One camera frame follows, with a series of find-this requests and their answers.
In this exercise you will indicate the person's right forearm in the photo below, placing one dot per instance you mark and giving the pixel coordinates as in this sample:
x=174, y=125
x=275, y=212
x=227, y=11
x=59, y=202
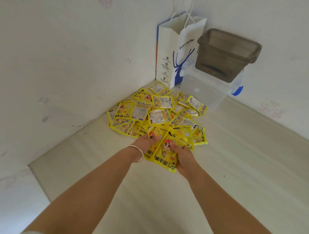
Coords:
x=222, y=205

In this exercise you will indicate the light wooden table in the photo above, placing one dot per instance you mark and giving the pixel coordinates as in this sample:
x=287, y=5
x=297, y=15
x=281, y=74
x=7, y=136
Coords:
x=241, y=156

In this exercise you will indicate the person's right hand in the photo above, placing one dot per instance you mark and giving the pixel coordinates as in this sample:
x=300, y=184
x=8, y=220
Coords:
x=186, y=161

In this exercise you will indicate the white paper bag blue deer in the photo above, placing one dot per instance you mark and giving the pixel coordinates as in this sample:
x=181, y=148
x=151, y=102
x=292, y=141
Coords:
x=169, y=55

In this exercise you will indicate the person's left forearm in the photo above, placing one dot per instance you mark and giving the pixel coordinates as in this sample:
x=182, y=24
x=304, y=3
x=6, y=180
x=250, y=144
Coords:
x=84, y=197

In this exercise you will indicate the person's left hand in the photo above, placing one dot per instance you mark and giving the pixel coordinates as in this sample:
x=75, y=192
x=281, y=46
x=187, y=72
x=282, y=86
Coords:
x=143, y=144

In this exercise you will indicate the grey translucent plastic box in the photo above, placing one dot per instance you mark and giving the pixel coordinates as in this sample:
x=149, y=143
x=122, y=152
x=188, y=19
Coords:
x=224, y=60

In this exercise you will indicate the clear plastic storage box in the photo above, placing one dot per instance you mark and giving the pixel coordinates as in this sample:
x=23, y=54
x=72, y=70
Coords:
x=205, y=91

